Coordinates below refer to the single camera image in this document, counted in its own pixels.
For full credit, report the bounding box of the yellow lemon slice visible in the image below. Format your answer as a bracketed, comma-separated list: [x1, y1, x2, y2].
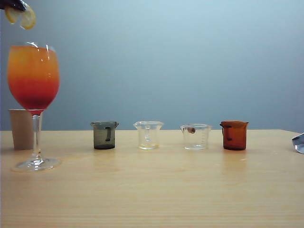
[5, 4, 37, 31]

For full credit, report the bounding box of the clear graduated measuring cup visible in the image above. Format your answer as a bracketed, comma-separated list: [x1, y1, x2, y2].
[180, 123, 213, 151]

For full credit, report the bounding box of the wine glass with orange drink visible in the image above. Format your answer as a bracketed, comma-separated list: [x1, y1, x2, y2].
[6, 41, 63, 173]

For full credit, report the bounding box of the beige paper cup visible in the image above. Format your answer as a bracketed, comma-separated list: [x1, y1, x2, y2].
[8, 108, 44, 151]

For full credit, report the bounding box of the smoky grey measuring cup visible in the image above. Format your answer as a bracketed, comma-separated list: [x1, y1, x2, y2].
[90, 121, 120, 150]

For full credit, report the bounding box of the clear flared rim measuring cup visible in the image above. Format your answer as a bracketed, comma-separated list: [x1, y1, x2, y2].
[133, 121, 165, 151]

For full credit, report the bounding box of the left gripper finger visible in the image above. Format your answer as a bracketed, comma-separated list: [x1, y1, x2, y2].
[0, 0, 27, 11]

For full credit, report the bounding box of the amber measuring cup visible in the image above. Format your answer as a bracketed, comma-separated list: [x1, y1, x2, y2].
[219, 120, 250, 151]

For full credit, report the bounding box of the shiny silver foil object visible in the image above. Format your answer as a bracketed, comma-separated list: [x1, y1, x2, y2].
[290, 133, 304, 156]

